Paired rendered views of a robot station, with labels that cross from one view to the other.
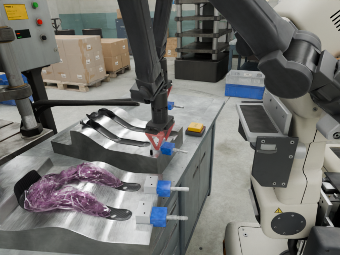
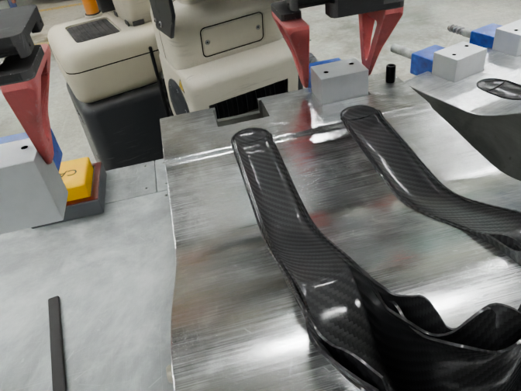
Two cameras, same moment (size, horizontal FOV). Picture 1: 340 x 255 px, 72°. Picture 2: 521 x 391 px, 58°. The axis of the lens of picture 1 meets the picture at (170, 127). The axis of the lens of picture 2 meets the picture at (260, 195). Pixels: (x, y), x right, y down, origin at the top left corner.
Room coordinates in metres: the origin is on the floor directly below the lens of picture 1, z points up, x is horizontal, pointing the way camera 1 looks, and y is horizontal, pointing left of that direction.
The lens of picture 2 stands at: (1.05, 0.38, 1.11)
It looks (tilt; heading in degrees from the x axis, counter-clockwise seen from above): 37 degrees down; 239
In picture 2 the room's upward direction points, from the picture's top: 8 degrees counter-clockwise
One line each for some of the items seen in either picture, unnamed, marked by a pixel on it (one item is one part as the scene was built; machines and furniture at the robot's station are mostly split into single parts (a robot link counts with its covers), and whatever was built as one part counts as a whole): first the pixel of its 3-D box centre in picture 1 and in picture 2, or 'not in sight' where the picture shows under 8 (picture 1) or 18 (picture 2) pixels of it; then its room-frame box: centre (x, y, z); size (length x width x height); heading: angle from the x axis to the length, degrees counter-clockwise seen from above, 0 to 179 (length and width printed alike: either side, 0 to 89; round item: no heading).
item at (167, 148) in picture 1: (170, 149); (324, 75); (0.71, 0.00, 0.89); 0.13 x 0.05 x 0.05; 66
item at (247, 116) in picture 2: (170, 137); (242, 127); (0.83, 0.00, 0.87); 0.05 x 0.05 x 0.04; 66
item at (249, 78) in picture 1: (246, 78); not in sight; (3.79, -1.29, 0.28); 0.61 x 0.41 x 0.15; 63
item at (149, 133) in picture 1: (158, 136); (355, 31); (0.71, 0.04, 0.95); 0.07 x 0.07 x 0.09; 66
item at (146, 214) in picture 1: (162, 216); (486, 38); (0.44, 0.03, 0.86); 0.13 x 0.05 x 0.05; 84
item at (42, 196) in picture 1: (71, 185); not in sight; (0.52, 0.29, 0.90); 0.26 x 0.18 x 0.08; 84
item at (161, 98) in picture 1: (157, 97); not in sight; (0.73, 0.04, 1.08); 0.07 x 0.06 x 0.07; 57
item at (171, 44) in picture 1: (167, 42); not in sight; (7.67, 0.00, 0.42); 0.86 x 0.33 x 0.83; 63
